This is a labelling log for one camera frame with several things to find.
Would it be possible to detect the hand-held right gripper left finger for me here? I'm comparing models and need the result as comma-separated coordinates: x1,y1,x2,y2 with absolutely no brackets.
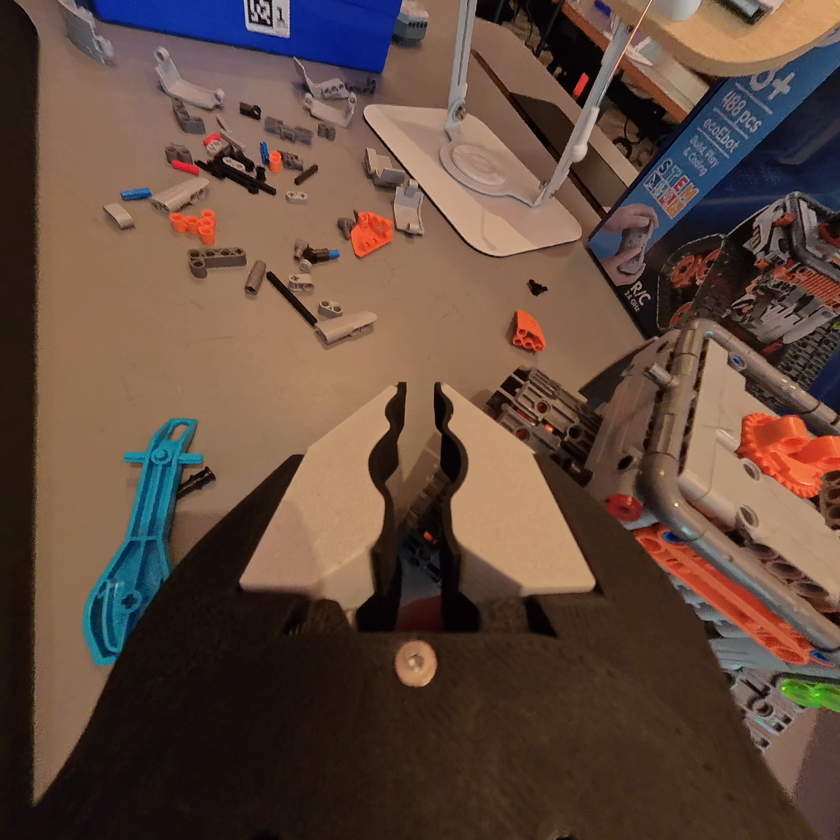
238,382,408,632

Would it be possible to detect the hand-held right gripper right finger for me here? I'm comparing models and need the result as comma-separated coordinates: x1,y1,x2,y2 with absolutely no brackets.
433,382,598,630

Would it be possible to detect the grey orange toy arm assembly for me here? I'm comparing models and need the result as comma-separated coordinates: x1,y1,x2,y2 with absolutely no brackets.
394,453,460,592

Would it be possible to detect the grey orange tracked toy robot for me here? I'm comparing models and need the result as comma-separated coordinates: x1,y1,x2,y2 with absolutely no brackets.
486,319,840,752

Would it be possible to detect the blue plastic parts bin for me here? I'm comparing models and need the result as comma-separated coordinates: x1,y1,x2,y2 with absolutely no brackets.
88,0,403,74

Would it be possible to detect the blue plastic brick separator tool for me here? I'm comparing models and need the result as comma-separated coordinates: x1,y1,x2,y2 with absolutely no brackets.
83,418,204,665

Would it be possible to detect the small orange wedge piece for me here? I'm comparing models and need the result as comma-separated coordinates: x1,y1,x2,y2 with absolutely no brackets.
511,310,546,353

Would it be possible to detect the light grey panel piece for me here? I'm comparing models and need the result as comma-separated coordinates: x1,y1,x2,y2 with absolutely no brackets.
150,178,211,213
315,310,378,345

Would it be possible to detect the black long axle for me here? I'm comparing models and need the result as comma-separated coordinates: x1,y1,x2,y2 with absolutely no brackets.
266,271,318,327

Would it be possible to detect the dark grey bent beam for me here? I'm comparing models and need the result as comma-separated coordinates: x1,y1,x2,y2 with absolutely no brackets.
188,247,248,280

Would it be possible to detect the orange translucent piece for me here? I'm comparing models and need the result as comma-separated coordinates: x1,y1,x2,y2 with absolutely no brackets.
350,211,395,258

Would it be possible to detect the wooden book stand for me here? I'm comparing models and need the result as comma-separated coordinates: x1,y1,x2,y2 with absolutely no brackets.
363,0,840,258

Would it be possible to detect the black long connector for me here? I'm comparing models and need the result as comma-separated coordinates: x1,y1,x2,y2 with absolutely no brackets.
196,147,278,196

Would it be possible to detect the dark blue robot kit box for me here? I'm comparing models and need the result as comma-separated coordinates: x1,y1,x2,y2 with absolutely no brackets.
587,39,840,421

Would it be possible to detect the grey motor block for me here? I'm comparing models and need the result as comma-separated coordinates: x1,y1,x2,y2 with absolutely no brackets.
392,0,431,47

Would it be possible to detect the light grey bracket piece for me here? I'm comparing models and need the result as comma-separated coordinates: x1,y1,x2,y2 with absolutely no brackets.
392,182,425,237
364,147,408,189

